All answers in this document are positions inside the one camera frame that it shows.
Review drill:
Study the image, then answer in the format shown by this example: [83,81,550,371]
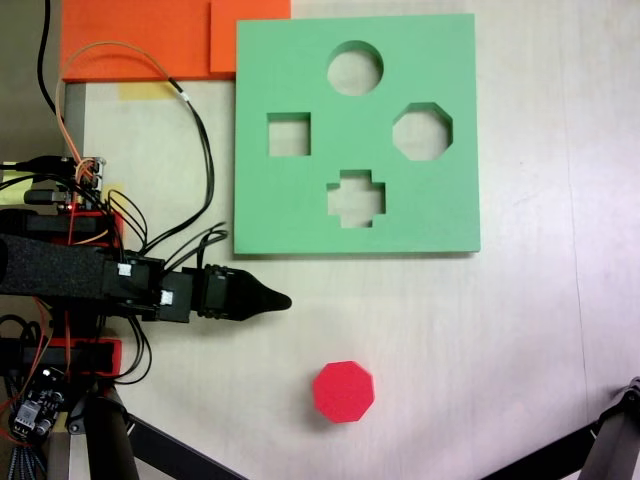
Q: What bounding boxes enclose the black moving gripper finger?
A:
[241,301,292,322]

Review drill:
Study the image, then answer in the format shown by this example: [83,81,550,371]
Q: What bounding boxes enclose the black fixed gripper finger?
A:
[241,269,293,304]

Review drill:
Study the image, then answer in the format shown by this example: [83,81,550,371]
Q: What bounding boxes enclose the red octagonal pillar block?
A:
[312,360,375,425]

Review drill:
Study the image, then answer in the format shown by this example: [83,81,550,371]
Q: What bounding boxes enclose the small orange flat block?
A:
[209,0,292,76]

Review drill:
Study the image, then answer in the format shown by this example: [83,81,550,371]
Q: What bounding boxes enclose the red black table clamp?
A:
[0,208,125,250]
[0,337,124,379]

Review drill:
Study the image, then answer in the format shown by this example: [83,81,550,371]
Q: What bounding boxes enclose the small yellow sticky note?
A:
[102,183,126,211]

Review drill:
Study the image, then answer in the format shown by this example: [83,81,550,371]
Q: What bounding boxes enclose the black tripod leg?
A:
[67,382,251,480]
[479,375,640,480]

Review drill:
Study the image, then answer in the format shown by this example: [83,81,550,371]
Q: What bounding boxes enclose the black USB plug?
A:
[23,188,69,204]

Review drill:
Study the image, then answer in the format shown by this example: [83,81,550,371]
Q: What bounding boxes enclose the green shape sorting board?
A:
[232,13,483,260]

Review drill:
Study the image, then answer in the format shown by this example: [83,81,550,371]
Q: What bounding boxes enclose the black power converter board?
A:
[9,367,69,444]

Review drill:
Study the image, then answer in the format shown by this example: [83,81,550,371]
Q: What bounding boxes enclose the beige tape strip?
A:
[118,82,174,101]

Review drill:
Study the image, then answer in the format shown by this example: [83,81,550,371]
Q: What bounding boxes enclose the large yellow sticky note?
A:
[0,169,36,205]

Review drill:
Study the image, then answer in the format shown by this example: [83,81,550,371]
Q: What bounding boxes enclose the large orange flat slab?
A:
[59,0,237,84]

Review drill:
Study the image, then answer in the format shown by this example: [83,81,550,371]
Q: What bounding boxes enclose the thin black forearm wires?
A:
[162,223,229,271]

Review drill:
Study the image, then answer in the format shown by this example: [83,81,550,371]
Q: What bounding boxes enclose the thin black base wire loop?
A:
[112,317,152,385]

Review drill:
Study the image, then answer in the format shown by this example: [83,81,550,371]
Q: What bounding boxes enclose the long black wire pair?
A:
[142,77,216,251]

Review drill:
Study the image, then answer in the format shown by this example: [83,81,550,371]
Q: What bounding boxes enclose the black USB cable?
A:
[0,156,69,176]

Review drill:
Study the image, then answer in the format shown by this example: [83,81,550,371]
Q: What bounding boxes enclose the long orange wire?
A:
[55,40,174,174]

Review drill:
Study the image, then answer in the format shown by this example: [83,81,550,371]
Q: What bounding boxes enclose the braided black white cable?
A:
[7,444,49,480]

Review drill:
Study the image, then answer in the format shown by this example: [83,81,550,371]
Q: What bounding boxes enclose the thick black cable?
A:
[37,0,57,114]

